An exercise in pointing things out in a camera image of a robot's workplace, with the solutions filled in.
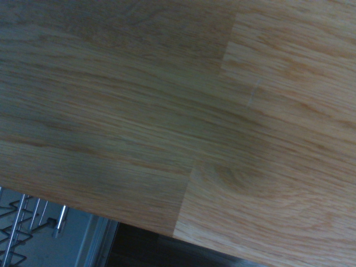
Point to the built-in dishwasher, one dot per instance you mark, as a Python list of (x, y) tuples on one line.
[(75, 239)]

